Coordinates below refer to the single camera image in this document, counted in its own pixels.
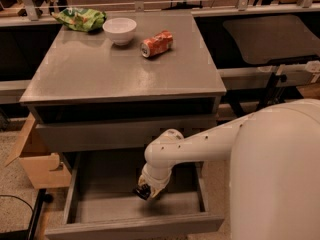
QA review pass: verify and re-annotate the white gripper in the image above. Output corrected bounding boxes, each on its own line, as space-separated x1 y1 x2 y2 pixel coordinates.
138 163 172 198

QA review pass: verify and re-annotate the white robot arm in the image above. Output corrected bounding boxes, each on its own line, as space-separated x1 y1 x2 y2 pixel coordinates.
138 99 320 240

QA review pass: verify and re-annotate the open grey middle drawer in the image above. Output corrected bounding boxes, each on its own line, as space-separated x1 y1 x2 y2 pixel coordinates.
46 148 224 240

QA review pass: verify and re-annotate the closed grey top drawer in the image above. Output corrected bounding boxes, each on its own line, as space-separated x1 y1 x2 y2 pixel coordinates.
36 114 216 152

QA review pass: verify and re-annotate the grey drawer cabinet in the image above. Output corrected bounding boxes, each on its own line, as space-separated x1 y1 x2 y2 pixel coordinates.
19 11 228 192

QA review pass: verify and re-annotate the brown cardboard box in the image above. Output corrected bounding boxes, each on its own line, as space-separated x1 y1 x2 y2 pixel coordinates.
5 114 71 189

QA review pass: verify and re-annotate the crushed orange soda can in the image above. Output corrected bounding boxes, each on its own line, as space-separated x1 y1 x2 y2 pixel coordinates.
140 30 173 58

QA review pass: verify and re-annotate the white bowl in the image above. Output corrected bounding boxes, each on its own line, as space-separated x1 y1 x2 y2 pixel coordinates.
103 18 137 46

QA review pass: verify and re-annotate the green chip bag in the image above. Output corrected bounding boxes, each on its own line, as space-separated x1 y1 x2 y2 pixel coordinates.
52 7 107 32

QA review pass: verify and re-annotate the metal railing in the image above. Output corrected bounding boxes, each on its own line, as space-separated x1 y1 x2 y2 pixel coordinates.
0 0 320 27

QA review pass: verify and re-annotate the black rolling table frame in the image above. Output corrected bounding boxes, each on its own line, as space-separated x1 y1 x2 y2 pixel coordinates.
217 59 320 124

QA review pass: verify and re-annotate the black cable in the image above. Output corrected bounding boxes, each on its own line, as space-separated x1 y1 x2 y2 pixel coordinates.
0 194 35 215

